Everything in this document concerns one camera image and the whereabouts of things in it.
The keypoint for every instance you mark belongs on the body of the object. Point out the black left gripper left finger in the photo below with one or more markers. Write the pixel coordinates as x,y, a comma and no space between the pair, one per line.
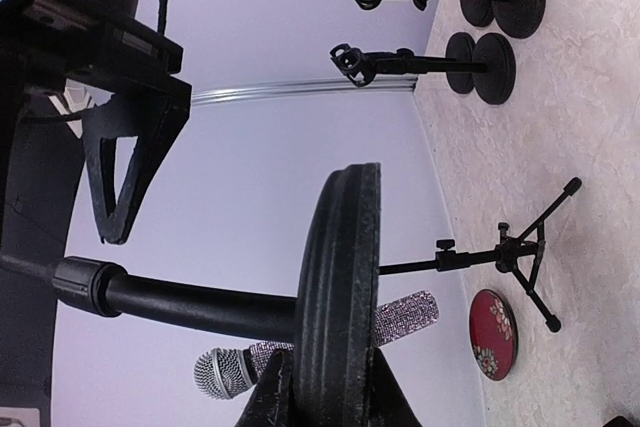
271,403

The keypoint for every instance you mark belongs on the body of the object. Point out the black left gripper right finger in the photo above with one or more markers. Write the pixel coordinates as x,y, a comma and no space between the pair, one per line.
388,404

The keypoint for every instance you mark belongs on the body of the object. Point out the aluminium frame post right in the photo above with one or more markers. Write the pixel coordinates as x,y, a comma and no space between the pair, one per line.
275,90

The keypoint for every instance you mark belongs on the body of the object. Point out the black round-base mic stand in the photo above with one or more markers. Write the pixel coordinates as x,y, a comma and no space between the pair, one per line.
329,322

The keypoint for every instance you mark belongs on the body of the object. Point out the red floral plate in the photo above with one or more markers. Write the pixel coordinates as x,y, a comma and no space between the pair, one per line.
493,334

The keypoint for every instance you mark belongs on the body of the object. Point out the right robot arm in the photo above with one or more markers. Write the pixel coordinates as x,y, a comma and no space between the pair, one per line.
89,88

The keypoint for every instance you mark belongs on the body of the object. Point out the black tripod mic stand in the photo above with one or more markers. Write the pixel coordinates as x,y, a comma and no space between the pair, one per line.
520,256

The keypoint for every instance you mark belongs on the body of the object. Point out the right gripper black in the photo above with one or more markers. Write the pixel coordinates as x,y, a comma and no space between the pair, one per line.
90,47

